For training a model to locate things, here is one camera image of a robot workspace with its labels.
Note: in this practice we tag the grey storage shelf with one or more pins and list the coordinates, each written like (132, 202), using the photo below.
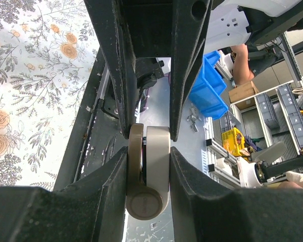
(272, 116)

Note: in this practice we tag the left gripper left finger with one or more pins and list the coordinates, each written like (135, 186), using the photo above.
(91, 209)

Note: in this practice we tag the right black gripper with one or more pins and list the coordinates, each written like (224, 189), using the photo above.
(144, 29)

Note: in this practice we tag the yellow box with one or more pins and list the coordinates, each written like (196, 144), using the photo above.
(233, 141)

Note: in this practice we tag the cardboard box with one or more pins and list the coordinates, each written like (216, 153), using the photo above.
(241, 95)

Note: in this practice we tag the beige brown stapler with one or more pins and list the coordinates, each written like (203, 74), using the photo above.
(148, 171)

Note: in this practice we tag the person forearm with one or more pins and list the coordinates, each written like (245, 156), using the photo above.
(241, 71)

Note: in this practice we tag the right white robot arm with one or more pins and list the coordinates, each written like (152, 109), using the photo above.
(251, 22)

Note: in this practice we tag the blue plastic bin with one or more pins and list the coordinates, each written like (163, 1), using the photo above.
(208, 87)

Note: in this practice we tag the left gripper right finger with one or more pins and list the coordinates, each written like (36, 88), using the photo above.
(204, 210)

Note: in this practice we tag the floral patterned table mat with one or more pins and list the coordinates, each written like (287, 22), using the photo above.
(47, 52)

